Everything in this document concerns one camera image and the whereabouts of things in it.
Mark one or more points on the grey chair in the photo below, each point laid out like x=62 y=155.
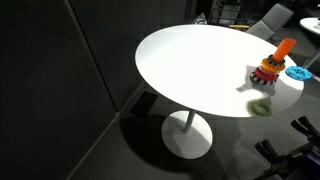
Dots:
x=276 y=16

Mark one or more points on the black spring clamp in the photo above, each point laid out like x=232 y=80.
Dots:
x=305 y=126
x=268 y=150

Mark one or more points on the black floor plate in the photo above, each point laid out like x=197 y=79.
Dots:
x=144 y=104

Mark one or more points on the white table pedestal base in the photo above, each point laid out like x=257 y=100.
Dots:
x=186 y=143

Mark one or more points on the metal background rack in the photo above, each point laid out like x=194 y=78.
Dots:
x=226 y=11

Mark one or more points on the yellow bar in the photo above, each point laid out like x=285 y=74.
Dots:
x=238 y=26

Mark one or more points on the purple clamp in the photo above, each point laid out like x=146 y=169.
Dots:
x=311 y=165

